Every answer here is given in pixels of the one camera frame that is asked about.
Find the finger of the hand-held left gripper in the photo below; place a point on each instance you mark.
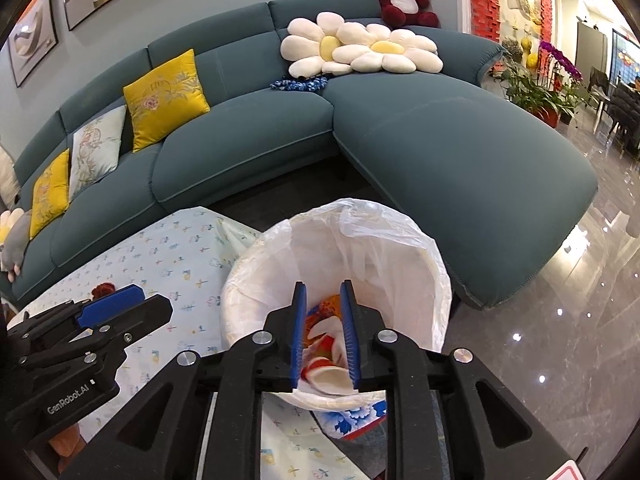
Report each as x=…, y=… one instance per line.
x=110, y=305
x=147, y=315

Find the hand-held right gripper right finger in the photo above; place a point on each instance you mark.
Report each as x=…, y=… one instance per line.
x=350, y=340

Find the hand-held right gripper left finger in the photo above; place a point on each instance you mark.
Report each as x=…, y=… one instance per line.
x=298, y=340

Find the orange cloth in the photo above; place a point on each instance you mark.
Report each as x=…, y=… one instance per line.
x=326, y=306

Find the trash bin with white liner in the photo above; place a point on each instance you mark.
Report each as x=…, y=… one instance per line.
x=400, y=280

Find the maroon scrunchie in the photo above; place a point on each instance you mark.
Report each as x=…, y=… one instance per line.
x=102, y=290

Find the floral print tablecloth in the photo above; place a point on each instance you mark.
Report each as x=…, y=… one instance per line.
x=165, y=270

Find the red and white box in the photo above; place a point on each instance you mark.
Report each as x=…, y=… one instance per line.
x=375, y=422

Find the grey plush toy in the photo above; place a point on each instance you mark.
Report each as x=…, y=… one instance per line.
x=15, y=247

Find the small yellow embroidered pillow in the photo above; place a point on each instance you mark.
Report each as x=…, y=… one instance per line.
x=50, y=195

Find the white daisy flower cushion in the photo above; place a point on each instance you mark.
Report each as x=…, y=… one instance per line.
x=305, y=40
x=7, y=224
x=415, y=55

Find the pale floral pillow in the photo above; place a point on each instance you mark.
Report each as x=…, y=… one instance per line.
x=95, y=150

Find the white long plush toy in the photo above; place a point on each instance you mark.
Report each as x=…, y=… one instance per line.
x=6, y=175

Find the teal sectional sofa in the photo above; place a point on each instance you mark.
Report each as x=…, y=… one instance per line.
x=400, y=160

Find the large yellow embroidered pillow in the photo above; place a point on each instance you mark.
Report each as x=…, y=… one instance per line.
x=165, y=100

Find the blue beaded scrunchie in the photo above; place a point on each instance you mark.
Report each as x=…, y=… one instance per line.
x=295, y=84

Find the green potted plant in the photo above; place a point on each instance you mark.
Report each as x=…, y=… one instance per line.
x=530, y=90

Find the yellow gourd ornaments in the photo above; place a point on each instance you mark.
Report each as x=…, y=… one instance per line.
x=529, y=52

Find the dark dining chairs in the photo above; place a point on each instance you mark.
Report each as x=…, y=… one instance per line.
x=622, y=115

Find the purple orchid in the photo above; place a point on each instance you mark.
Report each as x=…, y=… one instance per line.
x=562, y=57

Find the dark standing screen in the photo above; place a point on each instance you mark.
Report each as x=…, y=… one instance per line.
x=590, y=50

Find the small framed wall picture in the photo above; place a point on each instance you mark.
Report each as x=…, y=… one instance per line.
x=32, y=35

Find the wide red wall panel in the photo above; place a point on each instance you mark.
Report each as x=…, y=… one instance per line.
x=482, y=0

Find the narrow red wall panel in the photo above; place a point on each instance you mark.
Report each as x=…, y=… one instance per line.
x=545, y=0

